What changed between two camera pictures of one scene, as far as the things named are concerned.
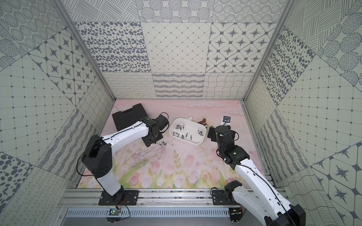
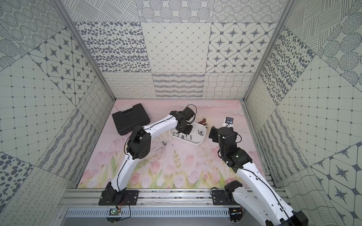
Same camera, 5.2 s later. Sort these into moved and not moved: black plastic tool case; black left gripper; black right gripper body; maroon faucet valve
Moved: black left gripper
Not moved: black plastic tool case; maroon faucet valve; black right gripper body
